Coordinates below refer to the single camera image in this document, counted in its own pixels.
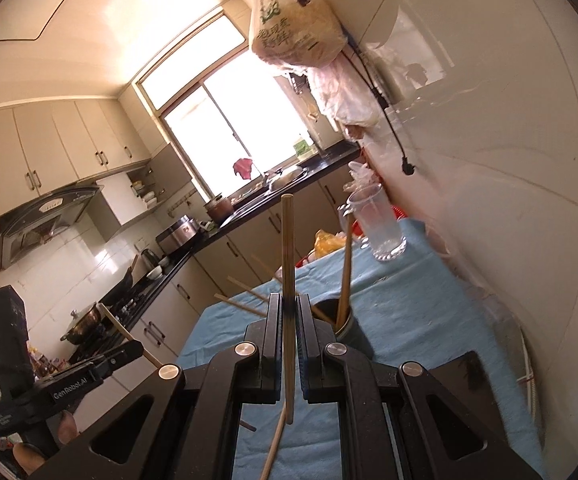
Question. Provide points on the green box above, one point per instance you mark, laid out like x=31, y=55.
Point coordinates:
x=301, y=146

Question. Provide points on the beige wall cabinets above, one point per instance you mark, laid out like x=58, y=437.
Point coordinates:
x=44, y=145

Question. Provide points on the beige base cabinets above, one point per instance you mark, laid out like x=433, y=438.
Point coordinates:
x=249, y=240

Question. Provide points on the yellow bag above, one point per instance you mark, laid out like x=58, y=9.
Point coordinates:
x=329, y=244

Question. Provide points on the range hood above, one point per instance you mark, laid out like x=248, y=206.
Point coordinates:
x=39, y=220

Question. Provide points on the row of sauce bottles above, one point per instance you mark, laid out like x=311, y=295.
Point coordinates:
x=44, y=362

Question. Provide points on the kitchen window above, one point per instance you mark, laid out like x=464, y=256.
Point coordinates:
x=229, y=110

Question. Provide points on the pink hanging plastic bag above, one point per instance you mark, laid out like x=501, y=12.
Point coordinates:
x=344, y=95

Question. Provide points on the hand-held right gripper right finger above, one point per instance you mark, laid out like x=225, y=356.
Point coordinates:
x=305, y=355

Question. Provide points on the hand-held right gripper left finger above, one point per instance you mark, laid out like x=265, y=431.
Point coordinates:
x=275, y=355

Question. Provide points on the gas stove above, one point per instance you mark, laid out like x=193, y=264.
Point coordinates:
x=129, y=305

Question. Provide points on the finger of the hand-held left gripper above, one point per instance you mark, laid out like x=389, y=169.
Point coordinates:
x=124, y=357

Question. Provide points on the clear plastic bag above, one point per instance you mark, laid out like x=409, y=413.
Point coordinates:
x=364, y=175

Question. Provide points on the clear glass measuring cup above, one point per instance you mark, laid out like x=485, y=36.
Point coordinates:
x=381, y=230

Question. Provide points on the dark plastic cup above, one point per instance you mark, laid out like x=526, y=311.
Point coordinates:
x=354, y=337

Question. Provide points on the printed hanging plastic bag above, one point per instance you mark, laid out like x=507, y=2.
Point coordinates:
x=294, y=30

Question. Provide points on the blue tablecloth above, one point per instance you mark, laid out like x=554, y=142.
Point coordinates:
x=409, y=310

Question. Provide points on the brown cooking pot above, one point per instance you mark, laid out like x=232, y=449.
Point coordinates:
x=219, y=210

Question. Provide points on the silver rice cooker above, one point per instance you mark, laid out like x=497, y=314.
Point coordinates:
x=179, y=235

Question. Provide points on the black kitchen countertop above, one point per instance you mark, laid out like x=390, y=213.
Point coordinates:
x=329, y=157

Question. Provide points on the red cloth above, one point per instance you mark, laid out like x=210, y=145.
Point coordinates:
x=245, y=167

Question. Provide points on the red basket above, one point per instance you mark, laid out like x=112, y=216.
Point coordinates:
x=399, y=212

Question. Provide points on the metal pot with lid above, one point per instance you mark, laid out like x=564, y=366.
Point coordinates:
x=84, y=327

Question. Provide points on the person's left hand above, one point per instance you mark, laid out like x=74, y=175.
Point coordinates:
x=66, y=427

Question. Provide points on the open dish shelf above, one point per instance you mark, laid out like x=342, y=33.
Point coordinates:
x=144, y=190

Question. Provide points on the white bowl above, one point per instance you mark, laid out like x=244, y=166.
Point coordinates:
x=154, y=273

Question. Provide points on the steel sink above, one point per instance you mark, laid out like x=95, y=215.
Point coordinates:
x=289, y=175

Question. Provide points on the black wok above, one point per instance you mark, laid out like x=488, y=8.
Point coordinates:
x=119, y=287

